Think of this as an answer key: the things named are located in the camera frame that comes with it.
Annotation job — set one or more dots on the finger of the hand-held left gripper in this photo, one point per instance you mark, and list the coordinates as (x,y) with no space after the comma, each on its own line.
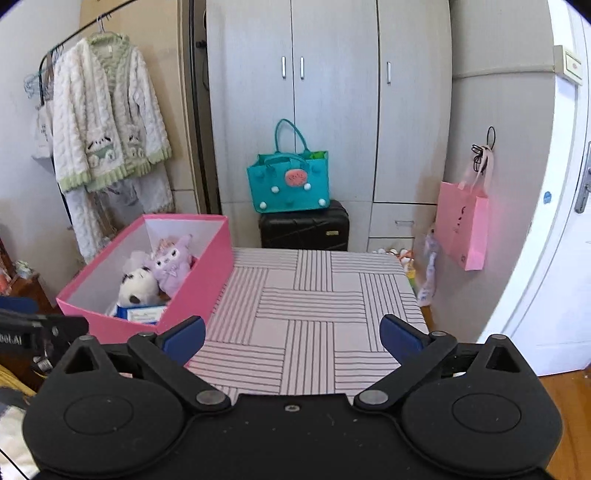
(60,328)
(18,305)

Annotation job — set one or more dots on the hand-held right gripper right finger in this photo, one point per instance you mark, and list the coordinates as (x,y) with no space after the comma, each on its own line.
(401,337)

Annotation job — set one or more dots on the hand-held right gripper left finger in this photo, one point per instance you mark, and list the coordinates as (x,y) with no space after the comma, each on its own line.
(187,337)

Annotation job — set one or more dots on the pink cardboard box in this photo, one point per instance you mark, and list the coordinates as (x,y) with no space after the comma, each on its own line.
(194,295)

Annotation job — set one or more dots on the blue packet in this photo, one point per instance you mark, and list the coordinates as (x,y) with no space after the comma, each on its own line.
(138,315)

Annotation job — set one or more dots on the purple plush toy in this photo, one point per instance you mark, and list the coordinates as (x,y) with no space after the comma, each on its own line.
(168,272)

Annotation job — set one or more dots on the panda plush toy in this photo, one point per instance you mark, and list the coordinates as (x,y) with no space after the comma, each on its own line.
(138,288)

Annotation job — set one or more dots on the wooden nightstand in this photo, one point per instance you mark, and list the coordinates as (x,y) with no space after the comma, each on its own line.
(32,288)

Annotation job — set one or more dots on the small white packet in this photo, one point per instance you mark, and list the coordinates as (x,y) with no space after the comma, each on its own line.
(23,270)

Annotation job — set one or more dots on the yellow blanket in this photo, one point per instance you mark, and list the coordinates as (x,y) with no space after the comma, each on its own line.
(14,381)

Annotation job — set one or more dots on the colourful small toys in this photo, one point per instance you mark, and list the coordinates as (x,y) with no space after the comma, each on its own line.
(395,261)

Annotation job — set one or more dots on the small pale hanging toy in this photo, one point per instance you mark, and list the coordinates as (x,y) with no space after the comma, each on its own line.
(431,263)

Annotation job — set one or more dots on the grey patterned quilt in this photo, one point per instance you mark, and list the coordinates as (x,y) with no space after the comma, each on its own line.
(14,429)

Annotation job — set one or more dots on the striped tablecloth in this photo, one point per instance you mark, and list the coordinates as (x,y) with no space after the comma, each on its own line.
(300,323)

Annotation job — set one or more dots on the pink paper bag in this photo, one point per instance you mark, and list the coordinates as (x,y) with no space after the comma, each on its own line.
(461,226)

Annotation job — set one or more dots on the black suitcase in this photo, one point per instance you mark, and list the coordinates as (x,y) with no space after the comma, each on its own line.
(300,230)

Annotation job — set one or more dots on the white plush pajama pants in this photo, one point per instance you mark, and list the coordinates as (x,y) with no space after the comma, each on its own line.
(152,194)

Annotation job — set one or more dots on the white door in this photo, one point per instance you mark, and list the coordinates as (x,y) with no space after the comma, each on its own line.
(554,254)

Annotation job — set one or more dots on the white canvas tote bag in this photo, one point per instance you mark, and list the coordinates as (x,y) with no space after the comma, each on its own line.
(44,134)

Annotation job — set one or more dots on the teal felt handbag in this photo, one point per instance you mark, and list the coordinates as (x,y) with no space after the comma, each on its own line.
(277,184)

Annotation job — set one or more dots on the blue round sticker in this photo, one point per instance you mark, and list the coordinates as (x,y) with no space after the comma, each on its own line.
(547,197)

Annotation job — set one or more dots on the white and green plush robe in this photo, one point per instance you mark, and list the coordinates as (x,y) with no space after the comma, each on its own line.
(106,115)

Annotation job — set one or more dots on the grey wardrobe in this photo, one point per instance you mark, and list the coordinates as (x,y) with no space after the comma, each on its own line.
(337,115)

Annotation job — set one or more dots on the wall switch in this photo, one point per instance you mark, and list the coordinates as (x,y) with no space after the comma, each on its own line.
(570,62)

